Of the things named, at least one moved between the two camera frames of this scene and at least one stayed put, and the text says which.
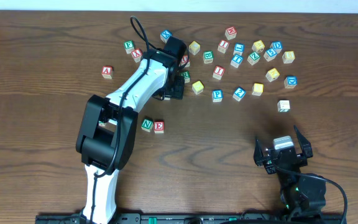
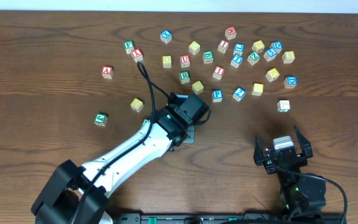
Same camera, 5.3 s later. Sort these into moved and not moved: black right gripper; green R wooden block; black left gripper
Moved: black left gripper
Not moved: black right gripper; green R wooden block
